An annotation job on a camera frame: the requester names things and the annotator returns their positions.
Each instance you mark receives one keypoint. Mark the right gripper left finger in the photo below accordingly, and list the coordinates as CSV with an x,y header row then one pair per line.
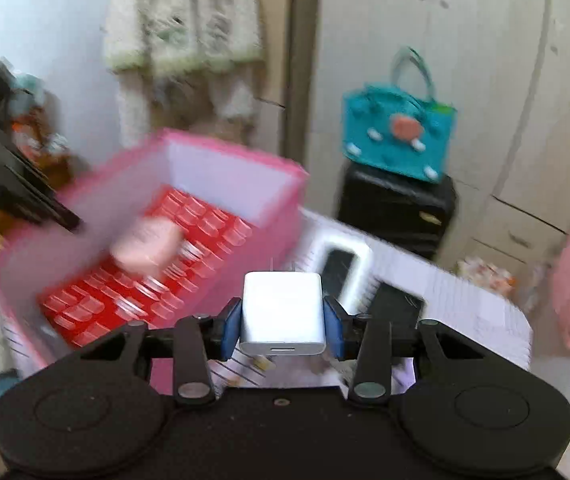
x,y
227,329

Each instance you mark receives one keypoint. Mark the black suitcase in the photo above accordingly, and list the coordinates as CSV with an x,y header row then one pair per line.
x,y
411,214

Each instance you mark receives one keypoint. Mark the white framed phone case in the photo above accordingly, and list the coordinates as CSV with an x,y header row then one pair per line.
x,y
344,265

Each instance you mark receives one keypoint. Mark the orange patterned gift bag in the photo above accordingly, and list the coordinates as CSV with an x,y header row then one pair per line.
x,y
485,275

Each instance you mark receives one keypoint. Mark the black smartphone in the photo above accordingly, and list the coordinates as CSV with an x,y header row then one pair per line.
x,y
400,308

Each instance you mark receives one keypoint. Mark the pink round compact case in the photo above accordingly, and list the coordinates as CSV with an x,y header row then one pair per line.
x,y
148,247

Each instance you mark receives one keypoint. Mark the striped white table cloth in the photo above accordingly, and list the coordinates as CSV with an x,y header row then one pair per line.
x,y
489,319

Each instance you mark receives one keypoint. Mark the cluttered wooden side cabinet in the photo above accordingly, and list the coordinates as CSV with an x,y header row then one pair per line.
x,y
31,133

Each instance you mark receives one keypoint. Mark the white power adapter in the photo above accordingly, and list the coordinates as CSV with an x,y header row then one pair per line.
x,y
282,314

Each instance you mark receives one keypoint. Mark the beige wardrobe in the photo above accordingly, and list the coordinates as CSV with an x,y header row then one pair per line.
x,y
503,64

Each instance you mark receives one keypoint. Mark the teal felt handbag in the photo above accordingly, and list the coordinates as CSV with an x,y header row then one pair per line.
x,y
387,128

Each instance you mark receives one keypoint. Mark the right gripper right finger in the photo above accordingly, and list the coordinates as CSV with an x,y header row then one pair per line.
x,y
337,324

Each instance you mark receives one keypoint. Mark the cream knitted cardigan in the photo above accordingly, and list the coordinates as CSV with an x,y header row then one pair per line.
x,y
186,64

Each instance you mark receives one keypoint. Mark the pink storage box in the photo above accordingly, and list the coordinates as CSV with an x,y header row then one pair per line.
x,y
239,212

